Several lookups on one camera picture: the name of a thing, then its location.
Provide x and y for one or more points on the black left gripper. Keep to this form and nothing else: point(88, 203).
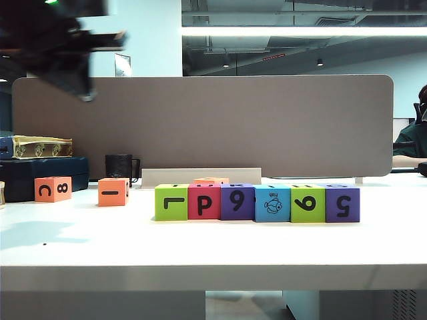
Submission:
point(43, 43)

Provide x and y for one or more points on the orange foam block B C 8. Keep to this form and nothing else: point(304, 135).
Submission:
point(52, 181)

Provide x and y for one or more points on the orange foam block Q 7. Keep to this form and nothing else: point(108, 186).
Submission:
point(114, 200)

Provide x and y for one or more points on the green foam block T key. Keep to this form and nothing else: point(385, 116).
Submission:
point(174, 214)

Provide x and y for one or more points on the orange foam block xylophone F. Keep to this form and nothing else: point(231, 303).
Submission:
point(211, 180)

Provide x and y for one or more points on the red foam block Z P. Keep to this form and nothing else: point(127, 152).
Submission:
point(217, 213)

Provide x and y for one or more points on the purple foam block 9 D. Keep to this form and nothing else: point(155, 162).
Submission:
point(227, 215)

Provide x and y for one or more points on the gold patterned block box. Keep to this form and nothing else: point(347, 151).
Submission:
point(40, 148)

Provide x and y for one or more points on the small blue box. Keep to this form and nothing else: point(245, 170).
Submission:
point(5, 146)

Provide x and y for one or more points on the black mug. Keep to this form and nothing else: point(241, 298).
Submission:
point(116, 165)

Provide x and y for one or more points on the dark blue case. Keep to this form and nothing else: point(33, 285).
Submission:
point(33, 176)

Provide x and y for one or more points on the beige wooden object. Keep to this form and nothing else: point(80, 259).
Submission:
point(2, 196)

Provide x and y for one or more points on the ceiling spotlight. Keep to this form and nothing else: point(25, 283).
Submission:
point(225, 65)
point(320, 62)

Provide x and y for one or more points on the beige partition base bar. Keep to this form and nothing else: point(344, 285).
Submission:
point(200, 173)

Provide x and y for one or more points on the brown desk partition panel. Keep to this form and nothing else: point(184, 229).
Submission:
point(267, 126)

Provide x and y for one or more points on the red LED ceiling strip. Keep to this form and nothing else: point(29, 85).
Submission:
point(274, 56)

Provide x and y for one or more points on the blue foam block fish I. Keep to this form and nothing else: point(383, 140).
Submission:
point(261, 216)

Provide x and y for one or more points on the white ceiling light strip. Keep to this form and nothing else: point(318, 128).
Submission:
point(300, 31)

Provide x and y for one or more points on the green foam block N 9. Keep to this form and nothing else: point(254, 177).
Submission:
point(297, 217)

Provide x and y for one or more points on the purple foam block G 5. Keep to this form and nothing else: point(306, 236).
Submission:
point(331, 217)

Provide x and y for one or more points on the seated person dark green top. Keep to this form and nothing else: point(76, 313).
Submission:
point(408, 143)

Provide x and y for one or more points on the black object on desk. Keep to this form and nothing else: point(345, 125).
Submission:
point(423, 168)

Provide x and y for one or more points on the white wall sign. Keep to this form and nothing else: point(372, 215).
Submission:
point(122, 65)

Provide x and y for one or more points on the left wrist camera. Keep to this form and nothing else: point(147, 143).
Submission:
point(110, 40)

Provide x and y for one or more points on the white partition foot bracket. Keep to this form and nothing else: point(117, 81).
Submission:
point(358, 180)

